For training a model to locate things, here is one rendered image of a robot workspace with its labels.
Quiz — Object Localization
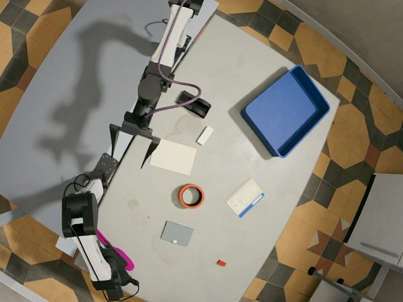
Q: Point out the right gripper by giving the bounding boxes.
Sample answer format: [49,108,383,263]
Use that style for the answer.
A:
[99,241,128,269]

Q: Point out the blue plastic tray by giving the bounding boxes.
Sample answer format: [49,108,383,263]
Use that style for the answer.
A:
[241,64,330,159]

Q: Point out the orange hollow cylinder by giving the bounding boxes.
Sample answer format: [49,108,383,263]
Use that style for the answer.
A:
[178,184,205,209]

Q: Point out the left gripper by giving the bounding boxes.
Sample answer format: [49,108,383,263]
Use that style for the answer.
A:
[109,103,161,169]

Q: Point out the white sheet of paper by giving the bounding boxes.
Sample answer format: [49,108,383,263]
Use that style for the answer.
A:
[149,139,196,176]

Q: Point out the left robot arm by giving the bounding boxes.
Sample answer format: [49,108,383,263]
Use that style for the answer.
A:
[121,0,204,136]

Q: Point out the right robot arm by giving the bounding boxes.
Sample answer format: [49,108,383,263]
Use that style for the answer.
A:
[62,153,140,301]

